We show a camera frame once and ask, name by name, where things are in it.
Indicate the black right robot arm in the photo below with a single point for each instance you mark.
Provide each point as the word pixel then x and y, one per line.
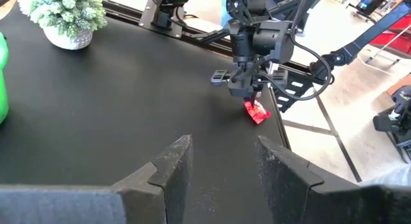
pixel 257 34

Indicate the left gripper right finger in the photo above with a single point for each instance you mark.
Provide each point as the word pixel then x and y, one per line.
pixel 289 188

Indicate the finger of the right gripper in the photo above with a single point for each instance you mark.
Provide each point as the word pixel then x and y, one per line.
pixel 253 100
pixel 257 95

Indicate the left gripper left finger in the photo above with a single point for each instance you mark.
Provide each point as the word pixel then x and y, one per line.
pixel 167 185

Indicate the black chair with bag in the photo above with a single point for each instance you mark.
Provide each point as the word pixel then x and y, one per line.
pixel 396 118

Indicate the red background furniture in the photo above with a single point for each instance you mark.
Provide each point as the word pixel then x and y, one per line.
pixel 396 34

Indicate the green plastic bucket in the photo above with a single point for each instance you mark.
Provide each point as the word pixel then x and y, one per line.
pixel 3 86

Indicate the lit background screen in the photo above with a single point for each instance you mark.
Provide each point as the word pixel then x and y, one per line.
pixel 369 2

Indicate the red candy packet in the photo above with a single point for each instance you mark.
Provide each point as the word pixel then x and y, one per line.
pixel 257 111

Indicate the black table mat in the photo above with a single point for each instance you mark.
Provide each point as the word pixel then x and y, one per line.
pixel 112 105

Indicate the green plant in grey pot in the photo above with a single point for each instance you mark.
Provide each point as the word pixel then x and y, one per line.
pixel 67 15

